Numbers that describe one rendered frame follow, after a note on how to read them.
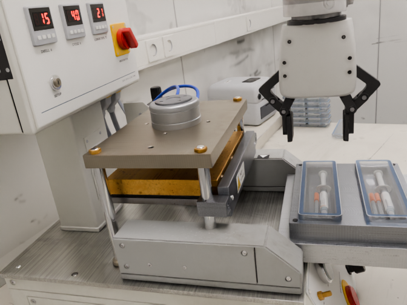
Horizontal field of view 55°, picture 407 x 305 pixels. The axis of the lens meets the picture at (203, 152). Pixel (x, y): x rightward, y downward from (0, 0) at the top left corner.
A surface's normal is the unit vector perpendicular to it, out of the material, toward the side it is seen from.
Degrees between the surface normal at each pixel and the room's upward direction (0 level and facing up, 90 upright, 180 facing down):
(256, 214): 0
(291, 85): 95
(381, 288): 0
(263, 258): 90
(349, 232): 90
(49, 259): 0
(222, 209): 90
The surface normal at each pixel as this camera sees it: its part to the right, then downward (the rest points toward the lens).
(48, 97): 0.96, -0.01
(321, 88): -0.25, 0.50
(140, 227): -0.12, -0.93
